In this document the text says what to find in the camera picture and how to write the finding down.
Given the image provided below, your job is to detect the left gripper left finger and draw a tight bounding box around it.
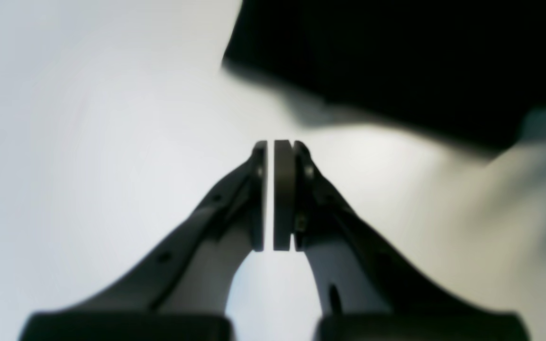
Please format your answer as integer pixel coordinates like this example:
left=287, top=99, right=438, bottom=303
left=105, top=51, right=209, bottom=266
left=20, top=142, right=267, bottom=341

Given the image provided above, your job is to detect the black T-shirt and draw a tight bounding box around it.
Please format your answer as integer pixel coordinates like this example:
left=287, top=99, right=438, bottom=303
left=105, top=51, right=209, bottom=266
left=224, top=0, right=546, bottom=150

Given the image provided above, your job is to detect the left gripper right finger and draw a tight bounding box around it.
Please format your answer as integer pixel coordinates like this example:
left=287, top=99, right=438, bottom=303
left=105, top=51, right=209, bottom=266
left=273, top=140, right=529, bottom=341

